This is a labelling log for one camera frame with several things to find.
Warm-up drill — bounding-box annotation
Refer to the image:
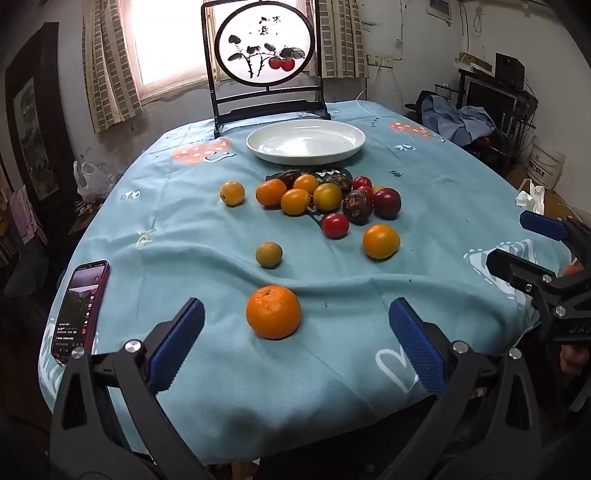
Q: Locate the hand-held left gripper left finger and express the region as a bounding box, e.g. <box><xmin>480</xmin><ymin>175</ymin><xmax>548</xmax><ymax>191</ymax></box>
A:
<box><xmin>48</xmin><ymin>298</ymin><xmax>218</xmax><ymax>480</ymax></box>

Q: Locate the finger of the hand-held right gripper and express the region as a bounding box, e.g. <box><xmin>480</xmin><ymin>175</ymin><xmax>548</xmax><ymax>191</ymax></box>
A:
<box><xmin>519</xmin><ymin>210</ymin><xmax>591</xmax><ymax>265</ymax></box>
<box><xmin>486</xmin><ymin>248</ymin><xmax>591</xmax><ymax>319</ymax></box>

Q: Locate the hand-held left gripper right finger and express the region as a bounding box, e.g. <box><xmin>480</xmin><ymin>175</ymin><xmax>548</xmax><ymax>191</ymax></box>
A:
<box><xmin>389</xmin><ymin>298</ymin><xmax>543</xmax><ymax>480</ymax></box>

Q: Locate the orange mandarin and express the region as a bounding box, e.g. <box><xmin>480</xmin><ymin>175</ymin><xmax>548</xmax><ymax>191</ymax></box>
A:
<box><xmin>246</xmin><ymin>285</ymin><xmax>302</xmax><ymax>341</ymax></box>
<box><xmin>255</xmin><ymin>178</ymin><xmax>288</xmax><ymax>207</ymax></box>

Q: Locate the dark red plum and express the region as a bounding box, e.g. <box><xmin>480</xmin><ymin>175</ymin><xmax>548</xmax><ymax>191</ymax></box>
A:
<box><xmin>372</xmin><ymin>187</ymin><xmax>402</xmax><ymax>219</ymax></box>

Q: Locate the golden yellow fruit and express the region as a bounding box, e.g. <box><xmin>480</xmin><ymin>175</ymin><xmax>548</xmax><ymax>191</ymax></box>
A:
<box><xmin>220</xmin><ymin>180</ymin><xmax>246</xmax><ymax>206</ymax></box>

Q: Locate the white oval plate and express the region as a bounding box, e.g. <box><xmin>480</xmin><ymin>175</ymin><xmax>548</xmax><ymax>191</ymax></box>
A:
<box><xmin>246</xmin><ymin>119</ymin><xmax>367</xmax><ymax>166</ymax></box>

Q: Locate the person's right hand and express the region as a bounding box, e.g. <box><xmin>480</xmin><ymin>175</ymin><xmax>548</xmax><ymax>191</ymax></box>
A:
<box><xmin>560</xmin><ymin>344</ymin><xmax>590</xmax><ymax>376</ymax></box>

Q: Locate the crumpled white tissue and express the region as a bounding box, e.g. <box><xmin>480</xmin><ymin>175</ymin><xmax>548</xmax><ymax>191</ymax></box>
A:
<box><xmin>515</xmin><ymin>179</ymin><xmax>546</xmax><ymax>215</ymax></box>

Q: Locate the white bucket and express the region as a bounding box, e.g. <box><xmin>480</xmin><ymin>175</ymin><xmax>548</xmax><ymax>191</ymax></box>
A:
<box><xmin>526</xmin><ymin>134</ymin><xmax>566</xmax><ymax>190</ymax></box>

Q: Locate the red smartphone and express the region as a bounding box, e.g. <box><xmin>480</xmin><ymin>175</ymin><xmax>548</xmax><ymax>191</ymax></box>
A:
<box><xmin>50</xmin><ymin>260</ymin><xmax>112</xmax><ymax>366</ymax></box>

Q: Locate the blue printed tablecloth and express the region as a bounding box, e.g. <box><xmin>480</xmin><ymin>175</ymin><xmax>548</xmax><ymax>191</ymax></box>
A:
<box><xmin>38</xmin><ymin>100</ymin><xmax>573</xmax><ymax>464</ymax></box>

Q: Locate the small olive yellow fruit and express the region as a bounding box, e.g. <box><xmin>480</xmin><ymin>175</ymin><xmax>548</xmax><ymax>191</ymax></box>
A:
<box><xmin>255</xmin><ymin>241</ymin><xmax>283</xmax><ymax>268</ymax></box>

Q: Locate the blue clothing pile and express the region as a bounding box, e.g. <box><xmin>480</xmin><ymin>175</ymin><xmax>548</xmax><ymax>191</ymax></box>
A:
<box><xmin>418</xmin><ymin>90</ymin><xmax>497</xmax><ymax>146</ymax></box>

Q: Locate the black monitor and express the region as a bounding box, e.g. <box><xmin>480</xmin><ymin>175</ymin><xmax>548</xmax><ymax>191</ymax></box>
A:
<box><xmin>464</xmin><ymin>76</ymin><xmax>518</xmax><ymax>127</ymax></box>

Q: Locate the black speaker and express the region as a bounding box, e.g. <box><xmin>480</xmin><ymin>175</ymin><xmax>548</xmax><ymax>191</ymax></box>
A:
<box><xmin>494</xmin><ymin>52</ymin><xmax>526</xmax><ymax>90</ymax></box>

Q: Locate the white plastic bag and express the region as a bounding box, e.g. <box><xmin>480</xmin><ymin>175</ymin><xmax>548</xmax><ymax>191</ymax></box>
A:
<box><xmin>73</xmin><ymin>159</ymin><xmax>116</xmax><ymax>204</ymax></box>

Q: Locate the checked beige curtain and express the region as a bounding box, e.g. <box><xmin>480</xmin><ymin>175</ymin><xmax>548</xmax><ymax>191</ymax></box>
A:
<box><xmin>318</xmin><ymin>0</ymin><xmax>370</xmax><ymax>79</ymax></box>
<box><xmin>82</xmin><ymin>0</ymin><xmax>144</xmax><ymax>134</ymax></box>

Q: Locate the bright window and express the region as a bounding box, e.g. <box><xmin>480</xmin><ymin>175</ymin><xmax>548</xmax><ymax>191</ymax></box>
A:
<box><xmin>117</xmin><ymin>0</ymin><xmax>319</xmax><ymax>100</ymax></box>

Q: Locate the round painted screen on stand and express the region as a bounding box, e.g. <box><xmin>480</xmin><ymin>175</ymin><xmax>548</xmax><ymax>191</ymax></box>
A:
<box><xmin>201</xmin><ymin>0</ymin><xmax>332</xmax><ymax>139</ymax></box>

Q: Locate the dark framed wall picture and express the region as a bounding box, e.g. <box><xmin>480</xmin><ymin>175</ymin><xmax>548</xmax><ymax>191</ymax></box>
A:
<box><xmin>4</xmin><ymin>23</ymin><xmax>77</xmax><ymax>217</ymax></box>

